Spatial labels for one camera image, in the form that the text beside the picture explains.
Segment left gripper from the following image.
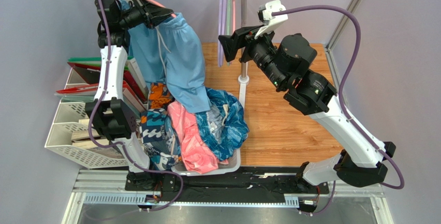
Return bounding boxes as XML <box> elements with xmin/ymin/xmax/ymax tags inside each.
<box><xmin>117</xmin><ymin>0</ymin><xmax>174</xmax><ymax>30</ymax></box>

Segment light blue shorts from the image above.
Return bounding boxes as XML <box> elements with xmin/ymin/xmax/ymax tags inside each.
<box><xmin>128</xmin><ymin>12</ymin><xmax>211</xmax><ymax>113</ymax></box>

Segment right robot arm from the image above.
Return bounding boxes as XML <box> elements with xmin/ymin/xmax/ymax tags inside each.
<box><xmin>218</xmin><ymin>26</ymin><xmax>396</xmax><ymax>188</ymax></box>

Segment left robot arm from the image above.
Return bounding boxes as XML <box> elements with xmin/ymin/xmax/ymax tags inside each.
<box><xmin>85</xmin><ymin>0</ymin><xmax>174</xmax><ymax>173</ymax></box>

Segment purple hanger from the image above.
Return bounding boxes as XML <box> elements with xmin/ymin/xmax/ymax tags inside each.
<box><xmin>220</xmin><ymin>0</ymin><xmax>228</xmax><ymax>35</ymax></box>
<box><xmin>217</xmin><ymin>0</ymin><xmax>223</xmax><ymax>67</ymax></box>

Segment dark blue patterned shorts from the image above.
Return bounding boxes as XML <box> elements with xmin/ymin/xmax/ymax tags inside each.
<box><xmin>195</xmin><ymin>87</ymin><xmax>249</xmax><ymax>161</ymax></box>

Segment colorful patterned shorts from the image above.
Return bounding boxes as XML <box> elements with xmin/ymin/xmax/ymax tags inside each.
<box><xmin>139</xmin><ymin>81</ymin><xmax>182</xmax><ymax>173</ymax></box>

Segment red folder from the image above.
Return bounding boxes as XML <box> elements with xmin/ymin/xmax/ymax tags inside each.
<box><xmin>67</xmin><ymin>62</ymin><xmax>147</xmax><ymax>103</ymax></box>

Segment green folder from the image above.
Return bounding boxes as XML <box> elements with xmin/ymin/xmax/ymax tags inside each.
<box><xmin>68</xmin><ymin>56</ymin><xmax>138</xmax><ymax>70</ymax></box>

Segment pink garment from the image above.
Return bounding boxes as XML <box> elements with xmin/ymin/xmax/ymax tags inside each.
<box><xmin>167</xmin><ymin>101</ymin><xmax>229</xmax><ymax>174</ymax></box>

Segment white laundry basket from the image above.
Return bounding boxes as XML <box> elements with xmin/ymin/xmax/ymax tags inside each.
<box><xmin>171</xmin><ymin>149</ymin><xmax>241</xmax><ymax>176</ymax></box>

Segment books in organizer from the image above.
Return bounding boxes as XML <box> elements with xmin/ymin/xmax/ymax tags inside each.
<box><xmin>71</xmin><ymin>118</ymin><xmax>113</xmax><ymax>147</ymax></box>

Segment white file organizer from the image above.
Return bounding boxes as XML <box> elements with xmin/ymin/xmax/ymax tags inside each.
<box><xmin>45</xmin><ymin>66</ymin><xmax>147</xmax><ymax>169</ymax></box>

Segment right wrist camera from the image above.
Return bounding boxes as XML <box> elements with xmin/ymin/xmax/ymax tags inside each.
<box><xmin>254</xmin><ymin>0</ymin><xmax>288</xmax><ymax>39</ymax></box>

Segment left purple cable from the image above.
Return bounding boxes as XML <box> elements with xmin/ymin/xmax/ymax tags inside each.
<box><xmin>87</xmin><ymin>0</ymin><xmax>185</xmax><ymax>213</ymax></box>

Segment purple cable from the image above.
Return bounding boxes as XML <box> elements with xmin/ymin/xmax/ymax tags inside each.
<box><xmin>271</xmin><ymin>4</ymin><xmax>405</xmax><ymax>190</ymax></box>
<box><xmin>87</xmin><ymin>0</ymin><xmax>185</xmax><ymax>213</ymax></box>

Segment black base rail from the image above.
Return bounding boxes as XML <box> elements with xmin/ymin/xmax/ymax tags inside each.
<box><xmin>82</xmin><ymin>164</ymin><xmax>345</xmax><ymax>214</ymax></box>

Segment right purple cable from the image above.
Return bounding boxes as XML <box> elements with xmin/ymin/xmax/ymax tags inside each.
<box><xmin>271</xmin><ymin>4</ymin><xmax>405</xmax><ymax>190</ymax></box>

